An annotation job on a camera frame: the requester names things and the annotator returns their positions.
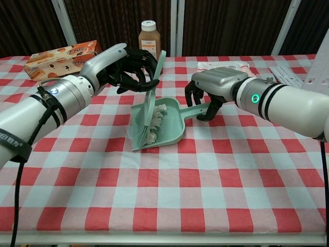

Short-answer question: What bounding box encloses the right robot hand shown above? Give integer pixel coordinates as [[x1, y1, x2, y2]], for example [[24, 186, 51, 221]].
[[184, 67, 249, 121]]

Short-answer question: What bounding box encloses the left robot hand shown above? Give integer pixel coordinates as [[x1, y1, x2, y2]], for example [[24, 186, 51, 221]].
[[79, 43, 160, 94]]

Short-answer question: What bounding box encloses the white paper ball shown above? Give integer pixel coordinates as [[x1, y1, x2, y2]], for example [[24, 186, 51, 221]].
[[144, 130, 158, 145], [150, 115, 164, 130], [154, 103, 168, 116]]

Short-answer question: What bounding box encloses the green hand brush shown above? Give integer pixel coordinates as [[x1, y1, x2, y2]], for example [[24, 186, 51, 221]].
[[133, 50, 167, 150]]

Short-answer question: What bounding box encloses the green plastic dustpan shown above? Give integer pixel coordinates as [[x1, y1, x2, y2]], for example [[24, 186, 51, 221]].
[[127, 97, 210, 152]]

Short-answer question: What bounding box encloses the pink wet wipes pack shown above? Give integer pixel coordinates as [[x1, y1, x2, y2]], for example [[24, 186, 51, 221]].
[[196, 61, 251, 77]]

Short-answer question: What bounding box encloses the dark brown pleated curtain panel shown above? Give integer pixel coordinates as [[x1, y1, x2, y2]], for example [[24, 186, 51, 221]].
[[279, 0, 329, 55], [0, 0, 68, 59], [181, 0, 293, 57], [64, 0, 172, 57]]

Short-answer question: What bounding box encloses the orange biscuit box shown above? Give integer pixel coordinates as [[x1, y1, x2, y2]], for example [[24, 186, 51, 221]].
[[23, 40, 105, 82]]

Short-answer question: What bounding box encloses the brown drink bottle white cap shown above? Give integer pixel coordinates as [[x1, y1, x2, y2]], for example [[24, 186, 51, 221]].
[[138, 20, 158, 60]]

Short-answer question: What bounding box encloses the silver folding laptop stand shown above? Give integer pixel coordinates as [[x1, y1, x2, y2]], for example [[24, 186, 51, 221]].
[[268, 38, 329, 90]]

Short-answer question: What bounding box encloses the red white checkered tablecloth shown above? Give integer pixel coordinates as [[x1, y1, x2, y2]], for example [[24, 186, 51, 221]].
[[0, 54, 329, 239]]

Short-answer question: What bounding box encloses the grey metal partition post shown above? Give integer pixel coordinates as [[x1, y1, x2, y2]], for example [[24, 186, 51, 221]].
[[170, 0, 184, 57], [51, 0, 78, 46], [271, 0, 302, 56]]

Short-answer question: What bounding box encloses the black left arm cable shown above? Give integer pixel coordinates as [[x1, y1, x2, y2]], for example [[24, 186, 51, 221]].
[[11, 86, 61, 247]]

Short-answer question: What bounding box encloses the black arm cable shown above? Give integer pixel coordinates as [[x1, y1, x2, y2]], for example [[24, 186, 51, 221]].
[[11, 86, 61, 247], [319, 140, 329, 247]]

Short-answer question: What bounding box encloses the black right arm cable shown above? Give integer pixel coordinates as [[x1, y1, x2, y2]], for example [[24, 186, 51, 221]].
[[319, 140, 329, 247]]

